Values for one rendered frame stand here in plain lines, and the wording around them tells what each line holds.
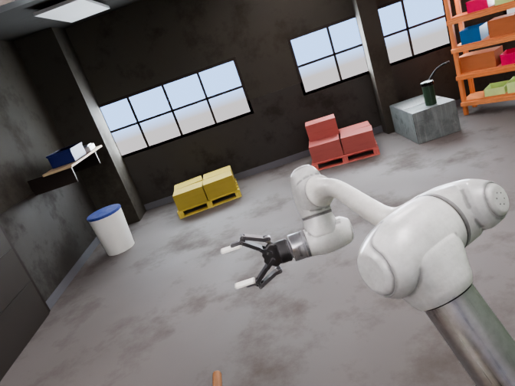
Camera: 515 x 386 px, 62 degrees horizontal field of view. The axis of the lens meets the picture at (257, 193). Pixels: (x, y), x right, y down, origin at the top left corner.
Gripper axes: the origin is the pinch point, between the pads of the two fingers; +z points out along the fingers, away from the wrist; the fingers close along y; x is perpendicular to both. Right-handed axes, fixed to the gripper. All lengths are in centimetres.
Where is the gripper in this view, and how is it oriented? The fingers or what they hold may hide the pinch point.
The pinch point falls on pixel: (231, 268)
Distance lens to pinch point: 143.7
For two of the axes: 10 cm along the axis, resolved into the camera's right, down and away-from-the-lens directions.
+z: -9.5, 3.2, 0.4
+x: -0.6, -3.1, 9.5
